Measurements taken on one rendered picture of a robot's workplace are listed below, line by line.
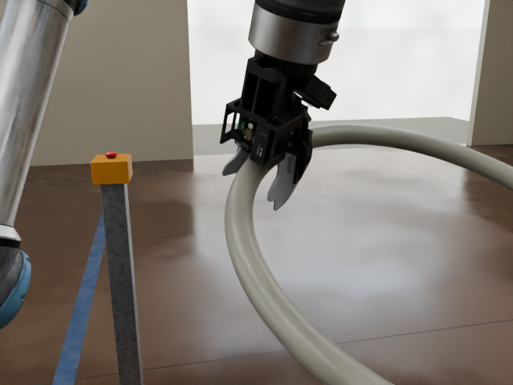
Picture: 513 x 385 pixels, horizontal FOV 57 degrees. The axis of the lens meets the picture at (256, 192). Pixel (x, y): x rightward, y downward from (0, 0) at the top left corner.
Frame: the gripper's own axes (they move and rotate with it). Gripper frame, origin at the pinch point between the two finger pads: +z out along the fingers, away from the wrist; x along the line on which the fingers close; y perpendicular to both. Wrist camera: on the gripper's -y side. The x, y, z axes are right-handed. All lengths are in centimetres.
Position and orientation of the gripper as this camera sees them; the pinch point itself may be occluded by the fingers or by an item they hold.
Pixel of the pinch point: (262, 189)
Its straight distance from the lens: 64.3
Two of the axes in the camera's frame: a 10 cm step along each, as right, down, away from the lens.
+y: -5.5, 4.1, -7.3
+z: -1.9, 7.9, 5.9
